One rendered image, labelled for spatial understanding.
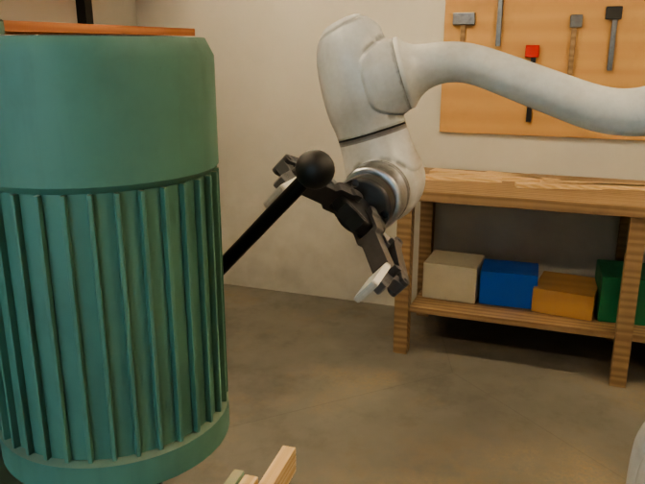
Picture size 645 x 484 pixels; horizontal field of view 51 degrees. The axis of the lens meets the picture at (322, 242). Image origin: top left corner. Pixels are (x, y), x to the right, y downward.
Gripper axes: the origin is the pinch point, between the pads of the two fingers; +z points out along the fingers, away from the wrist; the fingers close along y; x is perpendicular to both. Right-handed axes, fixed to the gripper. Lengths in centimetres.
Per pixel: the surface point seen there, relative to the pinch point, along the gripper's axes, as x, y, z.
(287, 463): -32.8, -18.6, -12.9
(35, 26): -100, 144, -173
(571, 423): -64, -122, -204
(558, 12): 44, 5, -306
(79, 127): 7.0, 14.4, 30.6
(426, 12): 0, 54, -311
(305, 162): 8.5, 5.7, 10.5
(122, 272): 1.3, 7.0, 29.6
